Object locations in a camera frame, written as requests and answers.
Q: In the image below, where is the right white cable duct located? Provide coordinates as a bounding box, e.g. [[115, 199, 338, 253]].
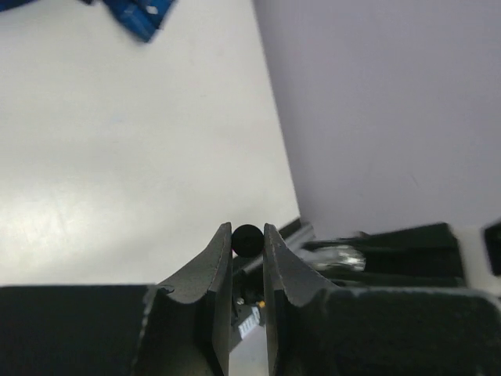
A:
[[237, 306, 261, 340]]

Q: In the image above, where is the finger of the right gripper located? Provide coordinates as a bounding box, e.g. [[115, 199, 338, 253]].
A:
[[328, 269, 467, 288], [303, 222, 464, 278]]

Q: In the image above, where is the blue plaid shirt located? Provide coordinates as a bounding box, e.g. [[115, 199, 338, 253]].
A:
[[0, 0, 177, 44]]

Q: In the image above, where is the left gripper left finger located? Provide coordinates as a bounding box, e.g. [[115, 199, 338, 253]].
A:
[[1, 223, 232, 375]]

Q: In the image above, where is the glitter nail polish bottle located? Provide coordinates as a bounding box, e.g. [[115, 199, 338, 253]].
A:
[[312, 245, 366, 272]]

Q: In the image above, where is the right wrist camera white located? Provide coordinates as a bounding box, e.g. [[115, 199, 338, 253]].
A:
[[452, 226, 500, 297]]

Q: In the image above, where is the black nail polish cap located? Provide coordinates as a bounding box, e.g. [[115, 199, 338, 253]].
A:
[[231, 224, 264, 259]]

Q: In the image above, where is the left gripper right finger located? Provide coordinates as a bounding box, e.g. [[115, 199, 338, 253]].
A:
[[263, 224, 500, 375]]

